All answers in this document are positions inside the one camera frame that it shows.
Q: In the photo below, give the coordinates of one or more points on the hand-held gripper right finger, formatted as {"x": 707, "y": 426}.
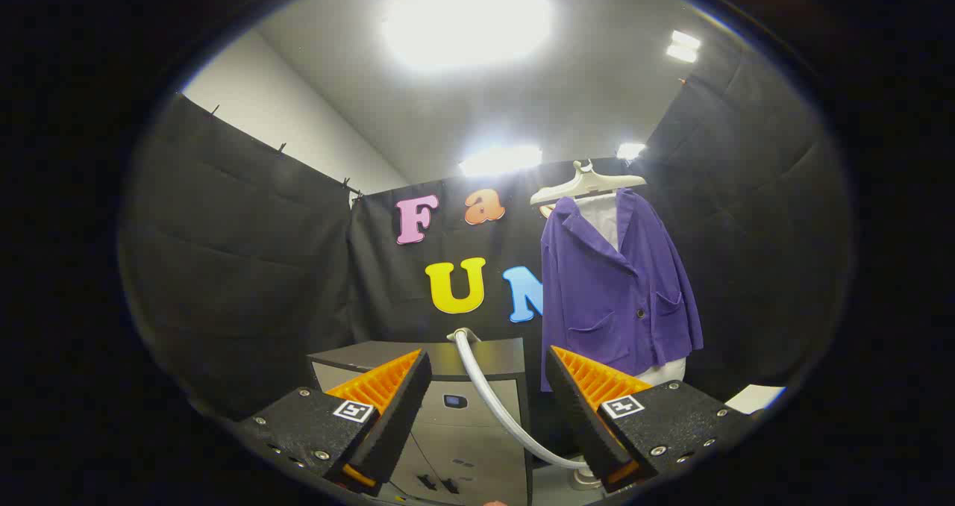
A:
{"x": 578, "y": 424}

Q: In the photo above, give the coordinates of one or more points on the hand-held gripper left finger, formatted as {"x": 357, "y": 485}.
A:
{"x": 399, "y": 416}

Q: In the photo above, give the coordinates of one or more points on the purple jacket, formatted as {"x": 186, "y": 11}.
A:
{"x": 604, "y": 304}

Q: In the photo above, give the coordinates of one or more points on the white garment form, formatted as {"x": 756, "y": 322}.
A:
{"x": 606, "y": 222}

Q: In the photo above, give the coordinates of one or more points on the white clothes hanger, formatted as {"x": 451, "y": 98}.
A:
{"x": 578, "y": 185}

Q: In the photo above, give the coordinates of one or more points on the metal form stand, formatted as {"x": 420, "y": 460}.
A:
{"x": 586, "y": 480}

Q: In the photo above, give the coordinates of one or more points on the grey cabinet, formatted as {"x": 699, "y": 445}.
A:
{"x": 477, "y": 431}

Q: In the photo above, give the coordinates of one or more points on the white board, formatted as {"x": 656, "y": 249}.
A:
{"x": 755, "y": 399}

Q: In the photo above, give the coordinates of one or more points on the black backdrop cloth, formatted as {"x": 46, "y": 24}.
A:
{"x": 246, "y": 267}

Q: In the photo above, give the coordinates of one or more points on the long ceiling light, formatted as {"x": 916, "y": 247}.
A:
{"x": 500, "y": 160}

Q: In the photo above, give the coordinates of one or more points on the small ceiling light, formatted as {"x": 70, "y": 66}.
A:
{"x": 630, "y": 151}

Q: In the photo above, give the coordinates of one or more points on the double ceiling light panel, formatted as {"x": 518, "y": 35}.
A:
{"x": 683, "y": 46}

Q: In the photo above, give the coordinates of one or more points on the large ceiling light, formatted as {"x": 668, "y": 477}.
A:
{"x": 466, "y": 21}

